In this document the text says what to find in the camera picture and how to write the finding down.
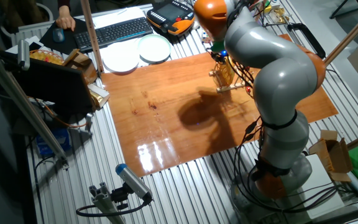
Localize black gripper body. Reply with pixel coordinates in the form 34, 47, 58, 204
210, 50, 230, 65

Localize black carrying handle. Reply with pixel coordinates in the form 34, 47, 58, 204
287, 22, 326, 62

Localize small white box gold contents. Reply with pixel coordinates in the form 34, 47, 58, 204
87, 83, 111, 110

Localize orange cable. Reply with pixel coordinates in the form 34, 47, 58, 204
44, 104, 88, 129

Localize open cardboard box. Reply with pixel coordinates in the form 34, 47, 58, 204
308, 129, 354, 183

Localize wicker basket with contents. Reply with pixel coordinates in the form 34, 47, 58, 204
29, 49, 65, 66

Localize wooden peg dish rack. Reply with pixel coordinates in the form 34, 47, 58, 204
209, 62, 255, 93

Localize black monitor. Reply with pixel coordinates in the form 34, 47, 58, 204
11, 57, 96, 115

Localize white flat box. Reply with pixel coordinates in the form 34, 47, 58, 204
296, 154, 345, 219

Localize black mouse pad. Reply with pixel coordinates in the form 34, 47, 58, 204
39, 17, 88, 55

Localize black keyboard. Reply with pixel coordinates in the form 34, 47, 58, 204
73, 16, 154, 54

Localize black camera cable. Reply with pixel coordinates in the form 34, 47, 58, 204
75, 198, 152, 218

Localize white plate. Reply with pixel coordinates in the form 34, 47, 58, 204
102, 41, 140, 74

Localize dark computer mouse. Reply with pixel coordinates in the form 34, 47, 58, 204
52, 27, 65, 44

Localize brown cardboard box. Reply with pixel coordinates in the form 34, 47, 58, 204
62, 49, 98, 85

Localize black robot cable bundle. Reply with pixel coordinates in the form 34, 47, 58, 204
228, 55, 347, 215

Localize white ribbed panel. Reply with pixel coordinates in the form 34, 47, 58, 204
11, 21, 58, 46

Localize grey metal clamp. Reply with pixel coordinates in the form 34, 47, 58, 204
84, 112, 94, 135

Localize black orange teach pendant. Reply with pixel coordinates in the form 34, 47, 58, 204
146, 0, 196, 36

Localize aluminium profile stand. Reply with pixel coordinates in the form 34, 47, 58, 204
88, 182, 127, 224

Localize silver camera blue cap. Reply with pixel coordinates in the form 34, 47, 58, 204
115, 163, 154, 202

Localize gold metal part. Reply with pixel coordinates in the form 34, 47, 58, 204
268, 6, 290, 25

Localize blue packet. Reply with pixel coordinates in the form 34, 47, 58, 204
35, 127, 72, 158

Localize pale green plate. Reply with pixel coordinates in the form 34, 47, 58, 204
137, 34, 172, 64

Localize white paper sheet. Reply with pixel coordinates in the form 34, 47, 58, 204
91, 6, 146, 29

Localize aluminium frame beam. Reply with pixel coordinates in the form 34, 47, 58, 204
0, 42, 70, 170

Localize colourful puzzle cube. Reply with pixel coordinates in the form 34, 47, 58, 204
201, 30, 213, 44

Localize bare person hand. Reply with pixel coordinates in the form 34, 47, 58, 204
55, 5, 76, 32

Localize yellow woven wicker dish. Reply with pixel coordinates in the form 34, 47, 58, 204
215, 60, 236, 88

